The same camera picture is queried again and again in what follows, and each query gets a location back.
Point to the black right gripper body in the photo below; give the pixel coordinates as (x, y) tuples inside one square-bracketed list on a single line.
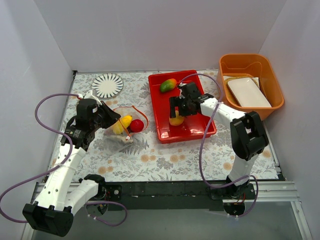
[(178, 103)]

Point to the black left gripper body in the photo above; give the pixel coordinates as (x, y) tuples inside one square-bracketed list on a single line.
[(105, 116)]

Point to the green red mango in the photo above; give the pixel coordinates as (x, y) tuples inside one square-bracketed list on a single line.
[(168, 85)]

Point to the orange peach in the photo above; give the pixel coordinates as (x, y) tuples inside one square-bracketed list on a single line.
[(177, 120)]

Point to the clear zip top bag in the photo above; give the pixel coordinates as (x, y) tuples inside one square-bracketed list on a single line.
[(112, 148)]

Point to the red fruit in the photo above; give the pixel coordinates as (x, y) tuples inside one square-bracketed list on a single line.
[(136, 125)]

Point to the grey plastic fish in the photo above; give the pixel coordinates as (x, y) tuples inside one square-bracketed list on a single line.
[(119, 139)]

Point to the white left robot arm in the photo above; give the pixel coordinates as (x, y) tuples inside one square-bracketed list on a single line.
[(54, 208)]

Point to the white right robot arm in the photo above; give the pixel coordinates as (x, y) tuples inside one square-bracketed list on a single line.
[(248, 135)]

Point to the floral patterned table mat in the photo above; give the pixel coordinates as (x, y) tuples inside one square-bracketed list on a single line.
[(146, 159)]

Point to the red plastic tray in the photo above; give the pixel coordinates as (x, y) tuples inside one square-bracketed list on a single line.
[(192, 128)]

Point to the striped round plate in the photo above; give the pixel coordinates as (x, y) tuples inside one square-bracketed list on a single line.
[(107, 85)]

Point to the white rectangular plate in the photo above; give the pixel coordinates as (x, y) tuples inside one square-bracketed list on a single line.
[(261, 103)]

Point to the orange plastic basin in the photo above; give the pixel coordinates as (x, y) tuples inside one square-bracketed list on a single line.
[(257, 67)]

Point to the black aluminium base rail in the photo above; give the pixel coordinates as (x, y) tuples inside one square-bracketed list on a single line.
[(174, 195)]

